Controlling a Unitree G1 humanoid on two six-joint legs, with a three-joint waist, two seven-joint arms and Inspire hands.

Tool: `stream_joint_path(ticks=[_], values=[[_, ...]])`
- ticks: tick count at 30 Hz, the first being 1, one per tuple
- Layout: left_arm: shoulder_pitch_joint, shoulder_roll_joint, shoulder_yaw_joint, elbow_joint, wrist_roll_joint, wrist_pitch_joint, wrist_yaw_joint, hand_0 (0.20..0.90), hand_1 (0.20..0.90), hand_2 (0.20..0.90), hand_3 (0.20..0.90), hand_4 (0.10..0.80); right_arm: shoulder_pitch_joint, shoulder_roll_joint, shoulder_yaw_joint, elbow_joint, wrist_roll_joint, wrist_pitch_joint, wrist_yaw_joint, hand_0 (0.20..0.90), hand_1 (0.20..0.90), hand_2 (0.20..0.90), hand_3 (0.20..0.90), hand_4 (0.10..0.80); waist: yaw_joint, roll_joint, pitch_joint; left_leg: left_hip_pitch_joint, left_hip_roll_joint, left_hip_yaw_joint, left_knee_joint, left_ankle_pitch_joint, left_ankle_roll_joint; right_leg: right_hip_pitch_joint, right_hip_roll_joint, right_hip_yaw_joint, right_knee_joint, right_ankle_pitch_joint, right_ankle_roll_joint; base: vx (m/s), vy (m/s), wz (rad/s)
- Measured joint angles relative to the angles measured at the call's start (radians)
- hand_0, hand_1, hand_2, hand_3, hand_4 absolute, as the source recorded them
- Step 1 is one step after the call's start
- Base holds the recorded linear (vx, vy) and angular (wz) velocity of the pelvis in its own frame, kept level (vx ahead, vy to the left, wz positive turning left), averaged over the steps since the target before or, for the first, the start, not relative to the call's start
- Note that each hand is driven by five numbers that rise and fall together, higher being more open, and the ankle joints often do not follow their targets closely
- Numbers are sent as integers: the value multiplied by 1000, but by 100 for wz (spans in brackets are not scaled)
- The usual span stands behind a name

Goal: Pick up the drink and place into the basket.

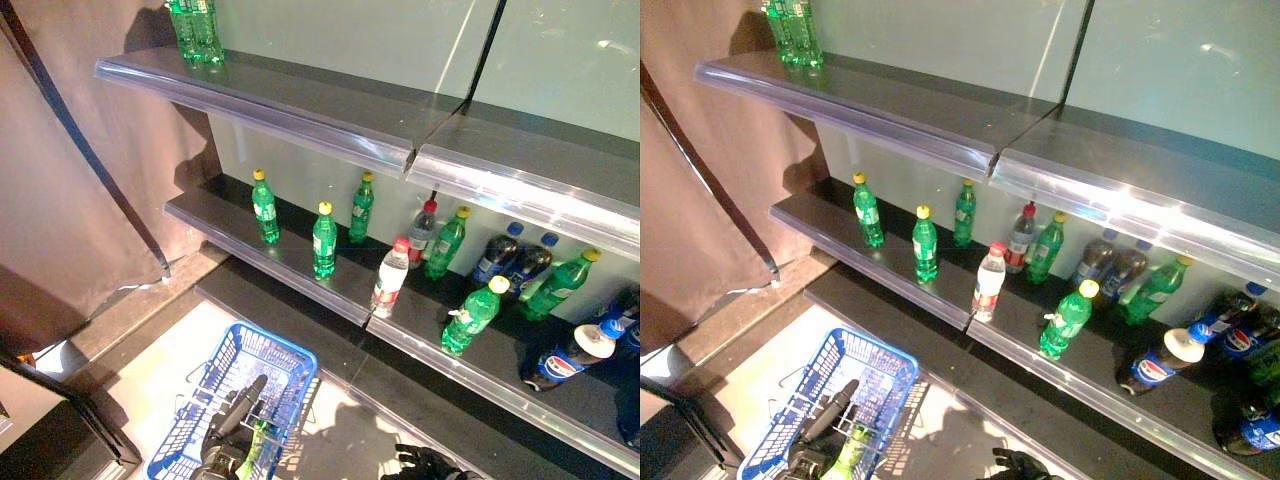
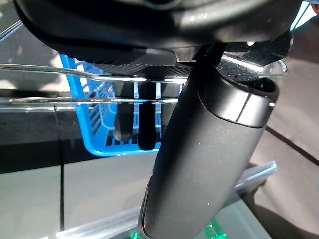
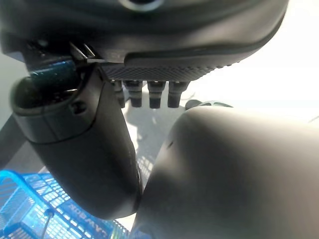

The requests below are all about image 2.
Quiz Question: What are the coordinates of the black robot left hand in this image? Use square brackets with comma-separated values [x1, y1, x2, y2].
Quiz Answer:
[13, 0, 304, 239]

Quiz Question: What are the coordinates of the blue plastic shopping basket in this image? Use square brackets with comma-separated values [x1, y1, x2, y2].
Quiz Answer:
[0, 53, 187, 158]

